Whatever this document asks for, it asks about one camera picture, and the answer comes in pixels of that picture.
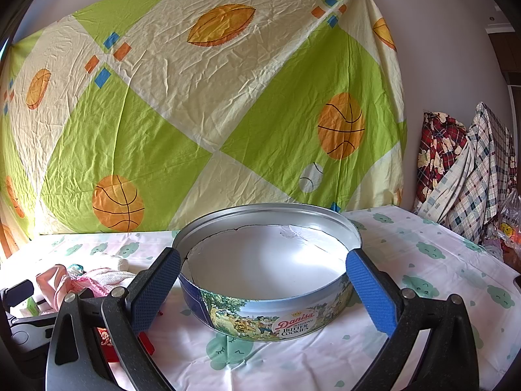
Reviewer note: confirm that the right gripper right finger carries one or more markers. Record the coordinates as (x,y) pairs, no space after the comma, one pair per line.
(449,359)

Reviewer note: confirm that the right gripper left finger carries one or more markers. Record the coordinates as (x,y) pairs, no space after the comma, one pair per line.
(75,360)

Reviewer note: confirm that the pink soft cloth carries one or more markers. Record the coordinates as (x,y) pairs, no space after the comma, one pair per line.
(54,284)

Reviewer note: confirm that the pink white knitted sock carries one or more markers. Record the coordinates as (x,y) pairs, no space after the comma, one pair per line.
(102,281)

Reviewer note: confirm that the white rolled cloth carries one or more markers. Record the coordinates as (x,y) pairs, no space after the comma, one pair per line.
(116,263)

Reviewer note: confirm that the cloud print table cloth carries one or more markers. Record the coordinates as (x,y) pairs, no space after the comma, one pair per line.
(417,253)

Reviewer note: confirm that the yellow toy in bag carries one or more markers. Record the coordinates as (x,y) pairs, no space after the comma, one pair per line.
(506,231)

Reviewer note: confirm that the blue checked hanging cloth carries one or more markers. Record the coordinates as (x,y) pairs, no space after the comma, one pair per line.
(469,195)

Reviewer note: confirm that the round butter cookie tin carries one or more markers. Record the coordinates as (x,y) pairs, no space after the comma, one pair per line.
(267,272)

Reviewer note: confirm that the red plaid hanging cloth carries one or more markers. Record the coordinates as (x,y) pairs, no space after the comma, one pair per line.
(442,141)

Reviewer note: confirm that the green basketball print sheet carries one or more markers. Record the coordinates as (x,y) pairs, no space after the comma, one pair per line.
(143,115)

